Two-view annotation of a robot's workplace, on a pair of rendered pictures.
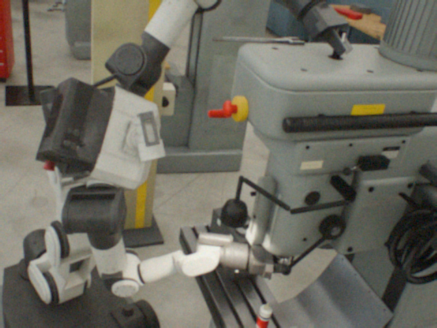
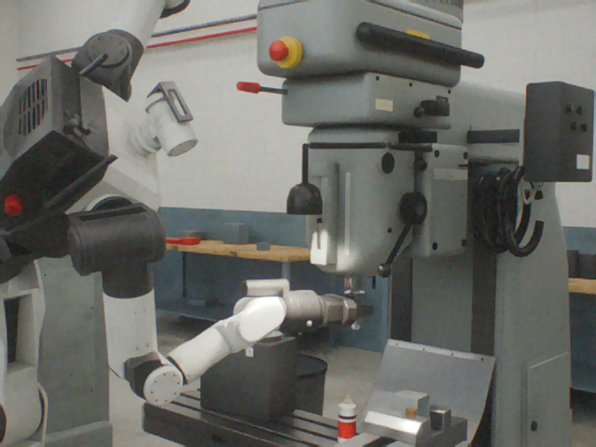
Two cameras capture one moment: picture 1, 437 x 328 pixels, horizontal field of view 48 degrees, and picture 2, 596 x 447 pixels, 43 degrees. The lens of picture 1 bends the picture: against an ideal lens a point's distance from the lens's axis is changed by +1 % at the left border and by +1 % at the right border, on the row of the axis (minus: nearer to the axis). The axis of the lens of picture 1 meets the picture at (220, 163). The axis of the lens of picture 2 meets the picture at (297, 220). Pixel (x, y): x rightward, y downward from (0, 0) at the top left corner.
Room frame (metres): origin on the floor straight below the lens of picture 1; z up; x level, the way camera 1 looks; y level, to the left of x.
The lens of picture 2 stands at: (-0.32, 0.56, 1.51)
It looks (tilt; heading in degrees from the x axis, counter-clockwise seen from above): 3 degrees down; 336
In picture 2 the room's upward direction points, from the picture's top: 1 degrees clockwise
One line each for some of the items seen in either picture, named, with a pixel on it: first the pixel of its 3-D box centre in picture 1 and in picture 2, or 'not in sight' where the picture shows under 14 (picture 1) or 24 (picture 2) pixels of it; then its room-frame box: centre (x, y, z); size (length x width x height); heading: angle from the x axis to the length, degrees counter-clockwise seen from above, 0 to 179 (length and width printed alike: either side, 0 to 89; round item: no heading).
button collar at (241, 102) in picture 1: (240, 108); (287, 52); (1.06, -0.02, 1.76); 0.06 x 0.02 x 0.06; 25
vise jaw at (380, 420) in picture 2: not in sight; (396, 425); (1.00, -0.25, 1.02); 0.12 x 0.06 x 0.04; 27
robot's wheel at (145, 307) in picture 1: (145, 322); not in sight; (1.49, 0.22, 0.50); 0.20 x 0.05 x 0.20; 43
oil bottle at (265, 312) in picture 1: (264, 315); (347, 417); (1.18, -0.23, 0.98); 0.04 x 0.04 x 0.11
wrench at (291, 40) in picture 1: (258, 39); not in sight; (1.19, -0.04, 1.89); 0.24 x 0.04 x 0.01; 116
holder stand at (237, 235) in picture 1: (235, 240); (247, 370); (1.50, -0.11, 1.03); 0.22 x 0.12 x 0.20; 32
